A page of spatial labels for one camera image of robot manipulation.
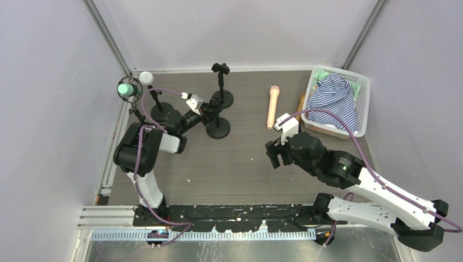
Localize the black shock mount stand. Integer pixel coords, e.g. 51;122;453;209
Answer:
206;97;231;139

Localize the pink microphone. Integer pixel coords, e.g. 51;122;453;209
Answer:
266;86;280;129

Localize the white microphone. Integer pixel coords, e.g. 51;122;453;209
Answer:
139;72;154;86

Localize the green microphone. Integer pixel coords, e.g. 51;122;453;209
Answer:
117;83;135;97

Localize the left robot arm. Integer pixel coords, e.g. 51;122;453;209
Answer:
113;100;223;219

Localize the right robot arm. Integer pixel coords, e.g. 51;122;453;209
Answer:
265;132;448;252

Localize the black stand with clip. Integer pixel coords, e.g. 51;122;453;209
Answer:
211;63;234;109

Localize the gold microphone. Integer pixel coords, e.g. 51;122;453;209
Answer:
295;94;305;123

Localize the blue striped cloth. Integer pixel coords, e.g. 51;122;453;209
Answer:
306;72;359;133

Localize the white plastic basket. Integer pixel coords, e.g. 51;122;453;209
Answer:
301;66;371;139

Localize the green cloth in basket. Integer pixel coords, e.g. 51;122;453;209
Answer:
310;69;361;100

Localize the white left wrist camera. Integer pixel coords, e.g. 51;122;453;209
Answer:
181;92;204;115

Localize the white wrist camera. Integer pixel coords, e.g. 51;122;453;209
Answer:
273;113;299;145
181;92;204;115

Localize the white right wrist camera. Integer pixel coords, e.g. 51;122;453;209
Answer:
273;113;299;145

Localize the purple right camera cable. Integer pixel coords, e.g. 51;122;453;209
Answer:
278;109;463;247

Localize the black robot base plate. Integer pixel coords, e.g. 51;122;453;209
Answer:
133;204;333;233

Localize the aluminium frame rail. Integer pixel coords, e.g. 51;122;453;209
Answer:
76;70;140;231

